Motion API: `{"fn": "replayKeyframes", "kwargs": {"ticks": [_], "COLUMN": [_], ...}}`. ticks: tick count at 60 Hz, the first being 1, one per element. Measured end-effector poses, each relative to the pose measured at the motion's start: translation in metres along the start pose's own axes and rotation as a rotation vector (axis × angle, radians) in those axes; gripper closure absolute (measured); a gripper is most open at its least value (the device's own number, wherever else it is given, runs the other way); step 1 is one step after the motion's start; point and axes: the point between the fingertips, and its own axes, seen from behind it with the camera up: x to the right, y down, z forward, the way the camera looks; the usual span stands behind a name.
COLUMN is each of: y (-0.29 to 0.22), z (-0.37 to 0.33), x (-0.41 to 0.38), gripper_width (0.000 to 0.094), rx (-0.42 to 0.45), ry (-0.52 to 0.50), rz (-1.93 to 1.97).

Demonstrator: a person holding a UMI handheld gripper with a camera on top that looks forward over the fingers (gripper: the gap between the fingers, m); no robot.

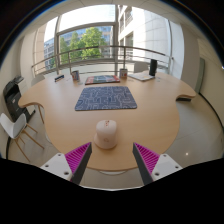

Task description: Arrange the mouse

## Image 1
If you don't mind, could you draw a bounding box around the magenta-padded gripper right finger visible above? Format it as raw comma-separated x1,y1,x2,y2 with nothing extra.
132,142,184,186

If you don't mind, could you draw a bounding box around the white shell chair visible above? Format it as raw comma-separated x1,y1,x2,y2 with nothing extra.
133,62,150,74
30,73,46,87

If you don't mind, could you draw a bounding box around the printed mug with blue label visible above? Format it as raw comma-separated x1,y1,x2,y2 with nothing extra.
71,69,81,82

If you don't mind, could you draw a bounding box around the red and dark magazine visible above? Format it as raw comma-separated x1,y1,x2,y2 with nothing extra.
84,74,121,86

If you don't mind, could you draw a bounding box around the cream white computer mouse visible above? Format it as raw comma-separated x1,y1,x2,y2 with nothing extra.
93,119,119,150

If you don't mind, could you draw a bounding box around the metal balcony railing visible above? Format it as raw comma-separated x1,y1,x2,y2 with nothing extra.
31,45,174,77

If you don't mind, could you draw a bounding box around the black cylinder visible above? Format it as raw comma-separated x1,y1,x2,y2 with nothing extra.
148,58,158,77

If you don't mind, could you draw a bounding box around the white illustrated booklet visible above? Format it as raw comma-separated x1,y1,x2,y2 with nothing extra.
128,71,156,82

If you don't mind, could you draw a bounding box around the dark blue patterned mouse pad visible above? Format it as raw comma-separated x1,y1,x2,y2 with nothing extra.
74,85,138,112

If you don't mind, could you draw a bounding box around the printed mug with red label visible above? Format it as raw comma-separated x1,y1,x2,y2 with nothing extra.
119,68,129,79

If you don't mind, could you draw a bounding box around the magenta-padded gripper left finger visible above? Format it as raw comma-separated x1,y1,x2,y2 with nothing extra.
39,141,93,186

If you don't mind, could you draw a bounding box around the white chair with wooden legs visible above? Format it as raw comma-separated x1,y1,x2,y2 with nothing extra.
0,112,45,163

